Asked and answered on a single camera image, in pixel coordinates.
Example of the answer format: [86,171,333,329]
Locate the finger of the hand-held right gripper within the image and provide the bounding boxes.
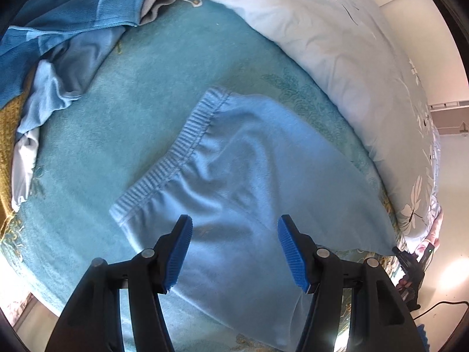
[392,246,419,276]

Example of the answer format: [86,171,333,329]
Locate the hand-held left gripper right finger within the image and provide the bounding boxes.
[277,214,427,352]

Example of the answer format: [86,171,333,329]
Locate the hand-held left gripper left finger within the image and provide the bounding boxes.
[46,214,194,352]

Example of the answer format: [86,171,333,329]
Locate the light blue fleece pants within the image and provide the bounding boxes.
[109,86,398,351]

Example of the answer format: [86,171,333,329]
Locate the white air conditioner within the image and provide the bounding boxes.
[428,101,469,135]

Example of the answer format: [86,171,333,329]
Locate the white silky cloth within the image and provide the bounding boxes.
[11,128,40,211]

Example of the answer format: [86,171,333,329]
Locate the mustard knit sweater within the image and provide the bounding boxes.
[0,92,32,222]

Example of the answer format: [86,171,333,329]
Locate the light blue floral duvet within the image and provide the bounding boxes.
[166,0,444,243]

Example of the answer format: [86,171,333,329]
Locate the light blue fleece top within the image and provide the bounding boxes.
[15,26,127,143]

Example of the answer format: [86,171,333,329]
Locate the dark blue fleece zip jacket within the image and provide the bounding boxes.
[0,0,151,109]

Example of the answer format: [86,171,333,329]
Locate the black floor cable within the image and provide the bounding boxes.
[412,300,469,319]

